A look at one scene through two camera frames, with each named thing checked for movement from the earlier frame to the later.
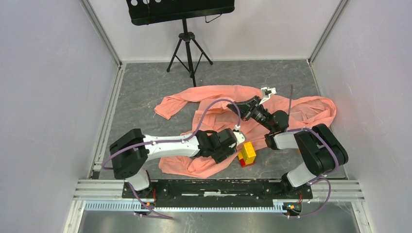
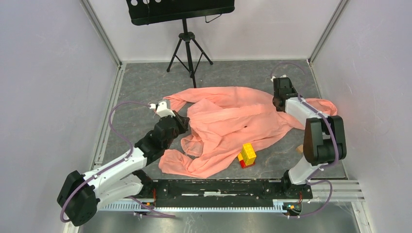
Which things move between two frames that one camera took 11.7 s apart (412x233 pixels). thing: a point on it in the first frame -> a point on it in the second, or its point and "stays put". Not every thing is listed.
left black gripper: [228, 150] -> [182, 121]
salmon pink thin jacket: [208, 109] stays put
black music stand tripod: [143, 12] stays put
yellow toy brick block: [248, 153] stays put
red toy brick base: [243, 164] stays put
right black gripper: [246, 106] -> [293, 90]
